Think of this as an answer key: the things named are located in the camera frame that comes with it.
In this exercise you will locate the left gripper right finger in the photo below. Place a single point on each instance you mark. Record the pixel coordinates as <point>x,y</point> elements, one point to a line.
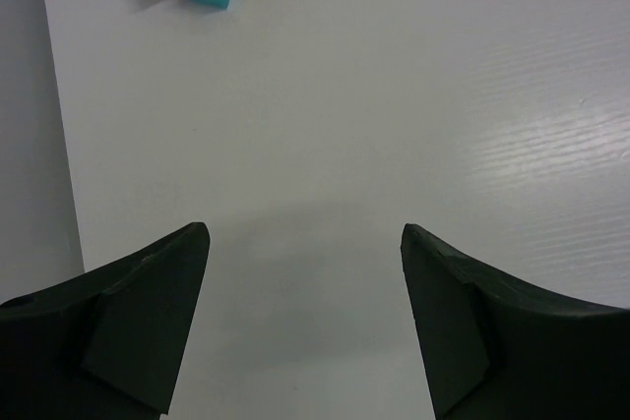
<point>497,347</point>

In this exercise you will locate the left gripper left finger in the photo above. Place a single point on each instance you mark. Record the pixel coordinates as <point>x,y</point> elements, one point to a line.
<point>109,343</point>

